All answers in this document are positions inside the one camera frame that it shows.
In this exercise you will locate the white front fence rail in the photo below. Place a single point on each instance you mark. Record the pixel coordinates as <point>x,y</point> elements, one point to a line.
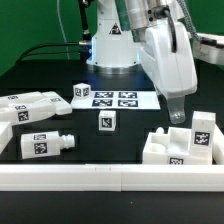
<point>208,178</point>

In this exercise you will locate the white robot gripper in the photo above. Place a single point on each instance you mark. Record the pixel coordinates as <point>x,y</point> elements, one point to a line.
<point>173,74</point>

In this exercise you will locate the white left fence block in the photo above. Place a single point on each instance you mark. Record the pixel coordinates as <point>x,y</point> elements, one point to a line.
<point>5,134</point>

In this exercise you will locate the white tagged bar part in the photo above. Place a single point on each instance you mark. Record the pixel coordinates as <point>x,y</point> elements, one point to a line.
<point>26,113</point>

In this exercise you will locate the small white tagged cube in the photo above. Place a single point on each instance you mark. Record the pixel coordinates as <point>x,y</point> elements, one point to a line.
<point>107,120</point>

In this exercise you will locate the rear white tagged cube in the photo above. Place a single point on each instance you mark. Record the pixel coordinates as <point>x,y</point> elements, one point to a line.
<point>81,90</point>

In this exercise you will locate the white long chair back part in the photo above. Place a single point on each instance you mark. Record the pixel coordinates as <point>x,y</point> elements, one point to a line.
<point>62,107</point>

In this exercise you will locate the white chair seat part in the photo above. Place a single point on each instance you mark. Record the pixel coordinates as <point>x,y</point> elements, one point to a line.
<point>171,148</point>

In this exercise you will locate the paper sheet with tags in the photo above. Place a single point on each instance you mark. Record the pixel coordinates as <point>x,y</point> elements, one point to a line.
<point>140,100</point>

